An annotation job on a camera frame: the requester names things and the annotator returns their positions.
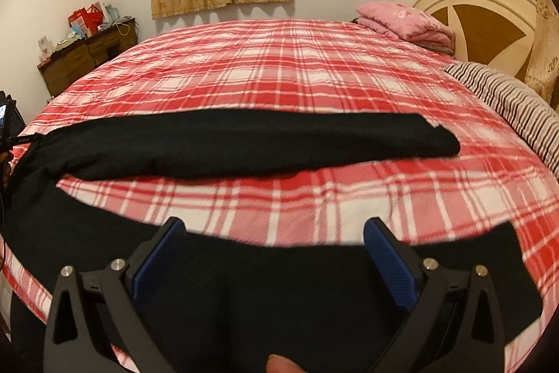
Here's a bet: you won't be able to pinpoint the black pants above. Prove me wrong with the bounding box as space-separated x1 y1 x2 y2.
1 109 543 372

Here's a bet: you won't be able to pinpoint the person's right hand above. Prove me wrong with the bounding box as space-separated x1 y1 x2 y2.
265 354 305 373

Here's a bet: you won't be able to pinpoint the red plaid bed sheet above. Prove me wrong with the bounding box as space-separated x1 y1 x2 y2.
27 20 558 372

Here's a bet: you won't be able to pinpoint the black folding chair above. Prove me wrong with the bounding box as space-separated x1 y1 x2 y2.
0 91 26 151

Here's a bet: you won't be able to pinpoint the striped pillow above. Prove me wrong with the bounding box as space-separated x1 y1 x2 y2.
444 63 559 178

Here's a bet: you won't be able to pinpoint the brown wooden desk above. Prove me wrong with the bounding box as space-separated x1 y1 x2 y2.
38 17 138 98

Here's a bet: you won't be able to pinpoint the white card on desk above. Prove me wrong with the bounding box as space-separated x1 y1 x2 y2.
38 36 55 60

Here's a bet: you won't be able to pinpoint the cream wooden headboard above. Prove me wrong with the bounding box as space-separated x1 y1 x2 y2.
414 0 536 79

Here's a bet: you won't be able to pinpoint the red gift bag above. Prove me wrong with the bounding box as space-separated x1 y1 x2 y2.
67 4 104 37

